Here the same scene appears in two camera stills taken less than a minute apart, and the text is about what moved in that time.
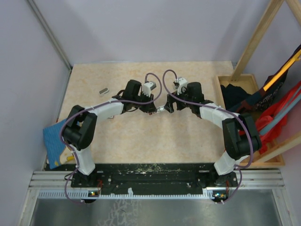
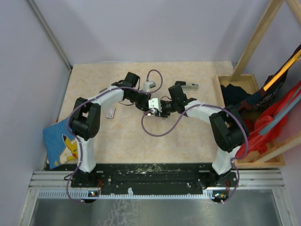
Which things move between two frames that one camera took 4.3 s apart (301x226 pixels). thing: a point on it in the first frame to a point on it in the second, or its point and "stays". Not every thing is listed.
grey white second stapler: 103,92 stays
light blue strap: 281,115 stays
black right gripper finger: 169,107 to 163,114
